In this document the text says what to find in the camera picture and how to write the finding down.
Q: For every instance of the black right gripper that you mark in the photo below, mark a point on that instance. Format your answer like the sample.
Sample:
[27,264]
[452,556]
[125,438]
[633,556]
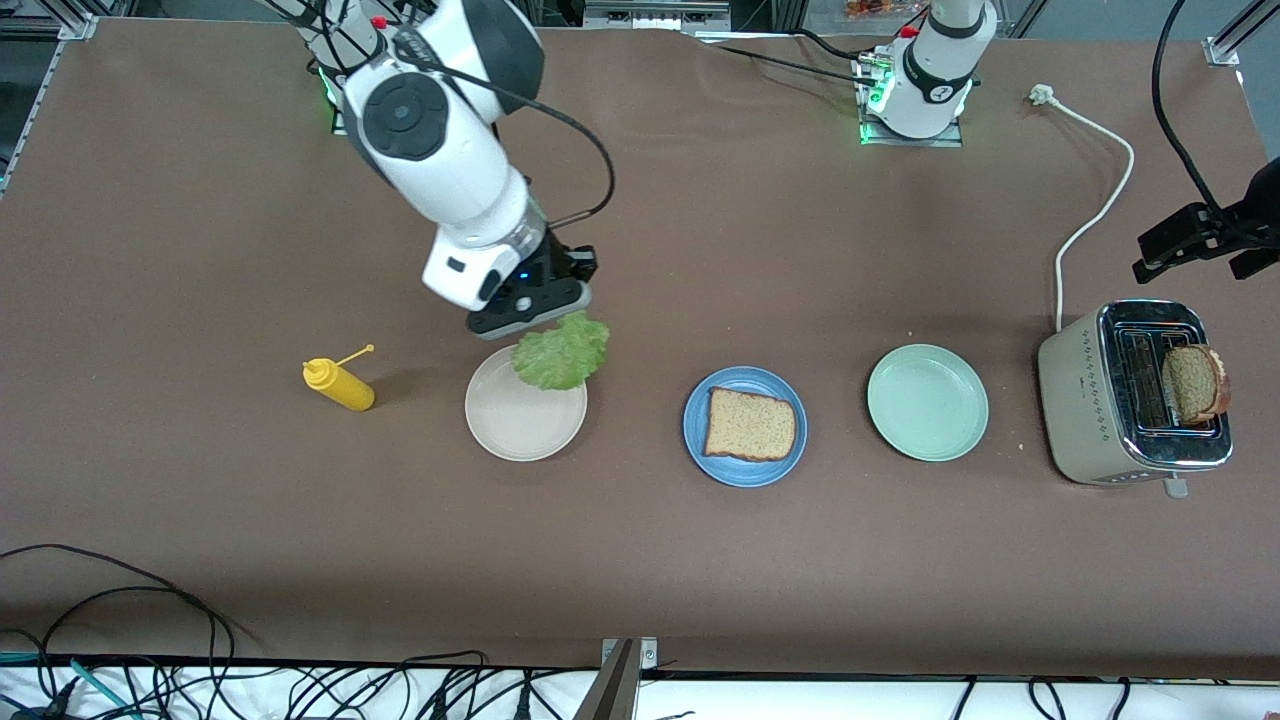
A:
[562,266]

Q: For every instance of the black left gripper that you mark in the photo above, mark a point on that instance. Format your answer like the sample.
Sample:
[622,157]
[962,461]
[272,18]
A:
[1236,226]

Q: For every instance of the green lettuce leaf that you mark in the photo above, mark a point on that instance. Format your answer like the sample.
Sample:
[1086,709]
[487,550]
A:
[560,360]

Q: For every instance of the brown bread slice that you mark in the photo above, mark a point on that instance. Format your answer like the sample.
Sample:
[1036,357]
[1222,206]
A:
[750,425]
[1192,385]

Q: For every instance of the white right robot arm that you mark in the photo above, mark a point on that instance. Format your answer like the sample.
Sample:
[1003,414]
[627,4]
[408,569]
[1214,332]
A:
[450,170]

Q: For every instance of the beige round plate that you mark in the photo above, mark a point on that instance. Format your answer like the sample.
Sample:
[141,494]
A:
[520,425]

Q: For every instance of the blue round plate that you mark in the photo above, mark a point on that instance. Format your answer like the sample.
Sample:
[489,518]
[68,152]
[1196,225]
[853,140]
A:
[745,475]

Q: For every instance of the pale green round plate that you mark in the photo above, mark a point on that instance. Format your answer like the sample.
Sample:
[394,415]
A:
[927,402]

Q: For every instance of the beige chrome toaster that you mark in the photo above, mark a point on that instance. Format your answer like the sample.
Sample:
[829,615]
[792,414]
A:
[1075,400]

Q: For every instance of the yellow mustard squeeze bottle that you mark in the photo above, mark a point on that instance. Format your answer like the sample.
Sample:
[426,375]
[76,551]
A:
[350,392]

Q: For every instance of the orange snack packet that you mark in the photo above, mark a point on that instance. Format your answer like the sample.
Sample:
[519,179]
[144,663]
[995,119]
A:
[880,8]

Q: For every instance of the dark grey slanted pole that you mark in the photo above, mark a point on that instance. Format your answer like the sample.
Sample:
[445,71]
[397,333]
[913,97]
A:
[610,695]

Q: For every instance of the aluminium frame profile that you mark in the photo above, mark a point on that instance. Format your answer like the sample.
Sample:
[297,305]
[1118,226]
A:
[1225,48]

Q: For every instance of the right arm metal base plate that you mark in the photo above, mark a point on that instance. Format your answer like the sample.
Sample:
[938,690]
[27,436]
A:
[336,120]

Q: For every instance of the grey metal rail box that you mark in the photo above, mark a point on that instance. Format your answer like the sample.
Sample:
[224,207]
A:
[655,15]

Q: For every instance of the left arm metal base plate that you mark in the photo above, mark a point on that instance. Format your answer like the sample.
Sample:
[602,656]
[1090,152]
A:
[915,142]

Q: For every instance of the small metal edge bracket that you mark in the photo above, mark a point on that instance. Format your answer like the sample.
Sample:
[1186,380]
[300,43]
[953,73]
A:
[648,655]

